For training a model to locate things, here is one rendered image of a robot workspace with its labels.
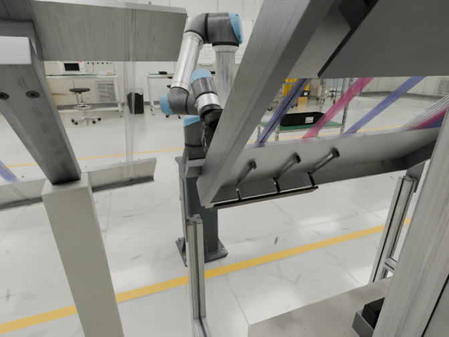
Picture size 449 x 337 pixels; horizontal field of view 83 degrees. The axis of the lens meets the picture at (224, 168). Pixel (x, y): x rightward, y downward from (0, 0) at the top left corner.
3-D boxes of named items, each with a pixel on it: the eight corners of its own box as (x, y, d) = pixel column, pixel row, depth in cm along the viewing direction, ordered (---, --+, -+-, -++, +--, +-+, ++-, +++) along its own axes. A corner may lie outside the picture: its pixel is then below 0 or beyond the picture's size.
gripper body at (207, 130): (226, 152, 80) (218, 121, 85) (234, 138, 73) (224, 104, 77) (204, 155, 78) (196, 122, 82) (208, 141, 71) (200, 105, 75)
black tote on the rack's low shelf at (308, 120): (283, 126, 283) (284, 116, 278) (275, 124, 298) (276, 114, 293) (325, 123, 300) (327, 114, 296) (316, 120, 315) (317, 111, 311)
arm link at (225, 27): (210, 139, 128) (211, 17, 112) (240, 140, 125) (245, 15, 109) (204, 144, 116) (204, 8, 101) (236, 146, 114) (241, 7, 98)
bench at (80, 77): (48, 115, 537) (38, 74, 506) (123, 111, 583) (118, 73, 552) (37, 122, 471) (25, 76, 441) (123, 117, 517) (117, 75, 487)
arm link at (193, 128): (188, 137, 130) (187, 110, 125) (214, 138, 128) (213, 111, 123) (180, 144, 119) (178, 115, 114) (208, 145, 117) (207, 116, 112)
